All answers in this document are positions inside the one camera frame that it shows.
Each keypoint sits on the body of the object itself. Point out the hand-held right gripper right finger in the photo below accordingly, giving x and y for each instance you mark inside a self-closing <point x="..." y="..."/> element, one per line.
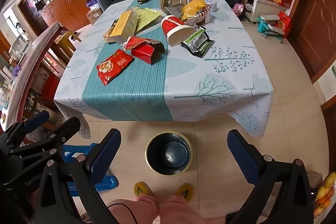
<point x="244" y="158"/>

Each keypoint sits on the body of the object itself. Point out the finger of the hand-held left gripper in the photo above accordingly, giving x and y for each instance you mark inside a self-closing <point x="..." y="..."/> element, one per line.
<point x="69" y="128"/>
<point x="36" y="119"/>

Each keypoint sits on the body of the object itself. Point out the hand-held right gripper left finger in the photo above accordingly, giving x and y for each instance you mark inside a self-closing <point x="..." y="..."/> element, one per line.
<point x="105" y="158"/>

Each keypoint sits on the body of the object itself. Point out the dark blue trash bin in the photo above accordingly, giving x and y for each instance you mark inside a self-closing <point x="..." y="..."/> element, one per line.
<point x="157" y="161"/>

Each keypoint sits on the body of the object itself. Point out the yellow-green packet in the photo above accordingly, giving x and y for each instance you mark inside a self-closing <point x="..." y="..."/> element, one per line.
<point x="147" y="18"/>

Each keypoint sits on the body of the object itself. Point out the person's left forearm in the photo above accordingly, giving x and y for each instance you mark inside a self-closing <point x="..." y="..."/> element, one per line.
<point x="33" y="200"/>

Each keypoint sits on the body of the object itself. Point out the blue plastic stool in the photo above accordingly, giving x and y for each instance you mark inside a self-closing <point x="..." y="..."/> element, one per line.
<point x="107" y="183"/>

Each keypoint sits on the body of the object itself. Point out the yellow slipper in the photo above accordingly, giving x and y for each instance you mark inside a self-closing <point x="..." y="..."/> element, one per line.
<point x="185" y="190"/>
<point x="141" y="188"/>

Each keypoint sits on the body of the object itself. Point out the person's left leg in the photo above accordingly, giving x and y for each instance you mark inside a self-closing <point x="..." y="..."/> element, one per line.
<point x="141" y="209"/>

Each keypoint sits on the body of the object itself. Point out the person's leg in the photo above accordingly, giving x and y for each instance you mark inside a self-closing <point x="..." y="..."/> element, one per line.
<point x="181" y="211"/>
<point x="141" y="209"/>

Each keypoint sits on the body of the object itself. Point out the red-edged dining table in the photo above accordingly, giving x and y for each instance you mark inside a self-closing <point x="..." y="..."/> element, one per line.
<point x="34" y="56"/>

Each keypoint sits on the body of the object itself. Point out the white appliance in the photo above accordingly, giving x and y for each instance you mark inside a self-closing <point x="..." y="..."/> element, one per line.
<point x="18" y="47"/>

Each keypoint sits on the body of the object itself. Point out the red snack packet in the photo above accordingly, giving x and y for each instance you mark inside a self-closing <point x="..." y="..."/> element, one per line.
<point x="113" y="66"/>

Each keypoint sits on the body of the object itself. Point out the person's right leg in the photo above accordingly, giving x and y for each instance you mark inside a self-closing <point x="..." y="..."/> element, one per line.
<point x="181" y="211"/>

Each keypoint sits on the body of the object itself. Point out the teal white printed tablecloth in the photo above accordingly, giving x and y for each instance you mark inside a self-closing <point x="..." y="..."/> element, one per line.
<point x="147" y="87"/>

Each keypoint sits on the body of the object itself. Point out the yellow stool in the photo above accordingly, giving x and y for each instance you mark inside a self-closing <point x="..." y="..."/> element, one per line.
<point x="65" y="41"/>

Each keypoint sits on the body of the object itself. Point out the pile of orange yellow fruit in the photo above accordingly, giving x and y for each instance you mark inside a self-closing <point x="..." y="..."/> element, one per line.
<point x="325" y="191"/>

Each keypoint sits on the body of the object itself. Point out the red carton box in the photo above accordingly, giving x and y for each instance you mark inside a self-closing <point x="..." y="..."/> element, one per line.
<point x="143" y="52"/>

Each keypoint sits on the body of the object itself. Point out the cardboard box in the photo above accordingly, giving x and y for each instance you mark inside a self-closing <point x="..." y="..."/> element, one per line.
<point x="94" y="15"/>

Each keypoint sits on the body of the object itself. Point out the yellow box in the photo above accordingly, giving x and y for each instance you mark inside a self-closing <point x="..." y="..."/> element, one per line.
<point x="123" y="26"/>

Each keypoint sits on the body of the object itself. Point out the black green snack packet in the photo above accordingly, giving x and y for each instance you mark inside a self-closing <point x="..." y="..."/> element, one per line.
<point x="199" y="41"/>

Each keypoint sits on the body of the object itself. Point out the purple tissue pack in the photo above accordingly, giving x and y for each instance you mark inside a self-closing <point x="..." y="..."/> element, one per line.
<point x="93" y="3"/>

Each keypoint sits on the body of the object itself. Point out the teal stepper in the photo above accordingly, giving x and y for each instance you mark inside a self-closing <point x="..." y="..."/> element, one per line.
<point x="267" y="27"/>

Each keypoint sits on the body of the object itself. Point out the red gift bag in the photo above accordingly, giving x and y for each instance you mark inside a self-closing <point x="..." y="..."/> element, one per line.
<point x="284" y="23"/>

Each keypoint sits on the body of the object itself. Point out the red paper bucket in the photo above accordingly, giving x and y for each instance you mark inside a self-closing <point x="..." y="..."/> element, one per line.
<point x="173" y="27"/>

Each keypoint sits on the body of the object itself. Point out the white red snack carton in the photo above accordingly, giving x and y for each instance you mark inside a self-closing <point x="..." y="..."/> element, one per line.
<point x="202" y="18"/>

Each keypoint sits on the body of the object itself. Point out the pink bag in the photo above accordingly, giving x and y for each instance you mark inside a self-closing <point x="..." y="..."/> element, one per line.
<point x="238" y="8"/>

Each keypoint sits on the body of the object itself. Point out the white cabinet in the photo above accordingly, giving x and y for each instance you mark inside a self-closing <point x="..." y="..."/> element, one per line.
<point x="265" y="7"/>

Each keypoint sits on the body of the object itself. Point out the white box purple print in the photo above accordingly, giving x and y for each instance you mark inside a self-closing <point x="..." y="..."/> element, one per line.
<point x="212" y="5"/>

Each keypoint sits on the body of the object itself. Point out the wooden door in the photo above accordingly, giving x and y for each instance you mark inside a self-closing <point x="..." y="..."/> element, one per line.
<point x="315" y="16"/>

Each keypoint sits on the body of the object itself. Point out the yellow plastic bag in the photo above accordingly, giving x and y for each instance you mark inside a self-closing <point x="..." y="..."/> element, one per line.
<point x="194" y="6"/>

